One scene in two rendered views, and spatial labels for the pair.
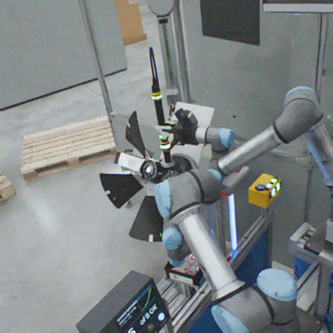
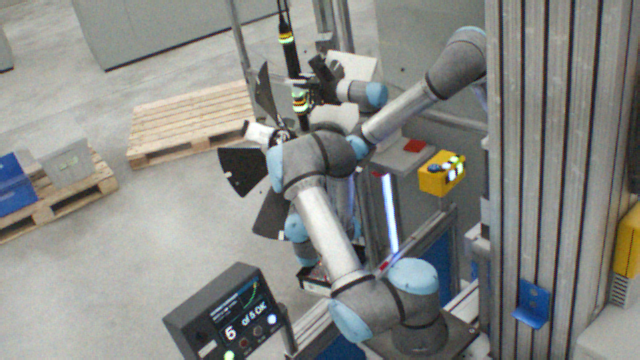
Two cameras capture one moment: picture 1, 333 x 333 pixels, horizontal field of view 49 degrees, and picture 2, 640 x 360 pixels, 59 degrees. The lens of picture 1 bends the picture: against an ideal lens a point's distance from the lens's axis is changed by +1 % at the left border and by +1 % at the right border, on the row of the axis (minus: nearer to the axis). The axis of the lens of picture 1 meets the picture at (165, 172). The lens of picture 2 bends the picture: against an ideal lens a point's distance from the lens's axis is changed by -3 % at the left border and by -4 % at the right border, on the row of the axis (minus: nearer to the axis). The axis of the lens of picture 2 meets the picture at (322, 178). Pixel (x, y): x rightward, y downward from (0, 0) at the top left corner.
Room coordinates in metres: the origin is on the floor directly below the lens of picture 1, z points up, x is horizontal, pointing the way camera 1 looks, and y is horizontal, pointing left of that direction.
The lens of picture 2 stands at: (-0.30, -0.19, 2.22)
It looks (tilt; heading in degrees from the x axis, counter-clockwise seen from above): 33 degrees down; 5
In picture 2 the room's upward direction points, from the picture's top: 12 degrees counter-clockwise
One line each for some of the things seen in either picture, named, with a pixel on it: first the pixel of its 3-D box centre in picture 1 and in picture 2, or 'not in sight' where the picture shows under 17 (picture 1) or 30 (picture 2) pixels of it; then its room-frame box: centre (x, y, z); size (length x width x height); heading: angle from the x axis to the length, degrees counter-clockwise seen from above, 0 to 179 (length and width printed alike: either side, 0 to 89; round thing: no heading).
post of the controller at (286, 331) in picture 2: (165, 317); (285, 329); (0.89, 0.10, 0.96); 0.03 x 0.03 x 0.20; 45
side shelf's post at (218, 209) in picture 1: (219, 221); (396, 224); (1.99, -0.33, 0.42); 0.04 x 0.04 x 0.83; 45
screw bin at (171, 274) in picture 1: (189, 261); (332, 267); (1.26, -0.04, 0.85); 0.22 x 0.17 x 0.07; 149
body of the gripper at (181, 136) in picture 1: (186, 134); (326, 90); (1.45, -0.12, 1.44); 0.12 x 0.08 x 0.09; 55
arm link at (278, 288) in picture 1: (275, 293); (412, 289); (0.73, -0.27, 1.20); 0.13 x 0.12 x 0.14; 112
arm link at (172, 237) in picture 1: (172, 234); (299, 223); (1.11, 0.02, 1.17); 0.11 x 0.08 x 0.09; 172
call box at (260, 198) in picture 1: (264, 191); (442, 174); (1.48, -0.48, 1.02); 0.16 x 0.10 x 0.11; 135
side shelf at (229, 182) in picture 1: (215, 171); (387, 151); (1.99, -0.33, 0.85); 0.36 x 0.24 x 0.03; 45
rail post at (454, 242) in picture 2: (267, 270); (454, 292); (1.50, -0.51, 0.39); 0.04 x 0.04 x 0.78; 45
